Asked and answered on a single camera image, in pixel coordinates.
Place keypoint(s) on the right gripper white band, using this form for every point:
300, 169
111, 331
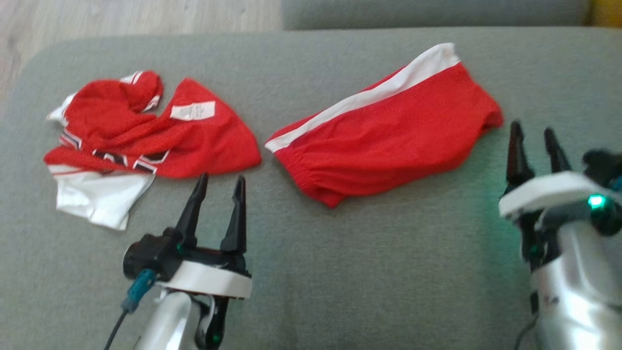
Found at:
549, 189

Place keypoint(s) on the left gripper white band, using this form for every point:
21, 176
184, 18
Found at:
214, 279

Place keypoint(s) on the red jersey with white sleeves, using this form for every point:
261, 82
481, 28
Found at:
194, 146

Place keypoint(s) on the red shorts with white stripe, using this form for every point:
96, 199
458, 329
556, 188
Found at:
388, 136

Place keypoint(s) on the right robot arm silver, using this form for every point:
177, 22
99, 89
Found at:
578, 291

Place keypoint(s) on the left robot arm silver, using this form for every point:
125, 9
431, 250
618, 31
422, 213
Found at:
167, 321

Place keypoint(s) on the grey sofa seat cushion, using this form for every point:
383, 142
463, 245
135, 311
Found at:
364, 272

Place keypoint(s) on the yellow object behind sofa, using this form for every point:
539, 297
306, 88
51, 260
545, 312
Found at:
607, 12

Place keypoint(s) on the grey sofa back cushion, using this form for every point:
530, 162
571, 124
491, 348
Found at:
437, 12

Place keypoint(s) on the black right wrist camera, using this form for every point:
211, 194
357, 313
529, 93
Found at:
602, 165

